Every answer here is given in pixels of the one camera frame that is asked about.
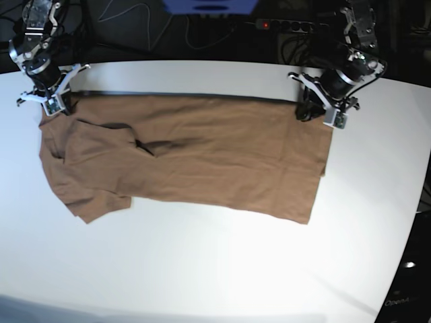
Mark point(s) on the power strip with red light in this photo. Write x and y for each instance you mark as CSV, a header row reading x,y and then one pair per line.
x,y
291,26

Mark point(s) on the brown T-shirt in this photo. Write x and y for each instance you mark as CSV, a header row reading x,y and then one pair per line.
x,y
251,155

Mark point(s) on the blue plastic object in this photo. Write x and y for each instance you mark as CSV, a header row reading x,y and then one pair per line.
x,y
186,7

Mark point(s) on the black OpenArm box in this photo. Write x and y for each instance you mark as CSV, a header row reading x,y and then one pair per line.
x,y
408,298

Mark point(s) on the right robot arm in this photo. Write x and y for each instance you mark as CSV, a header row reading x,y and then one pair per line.
x,y
32,51

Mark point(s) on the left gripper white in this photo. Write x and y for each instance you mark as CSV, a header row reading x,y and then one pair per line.
x,y
325,97

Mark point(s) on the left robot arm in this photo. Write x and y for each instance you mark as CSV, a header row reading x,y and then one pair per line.
x,y
349,62

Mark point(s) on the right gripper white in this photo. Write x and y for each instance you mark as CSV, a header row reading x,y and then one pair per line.
x,y
58,98

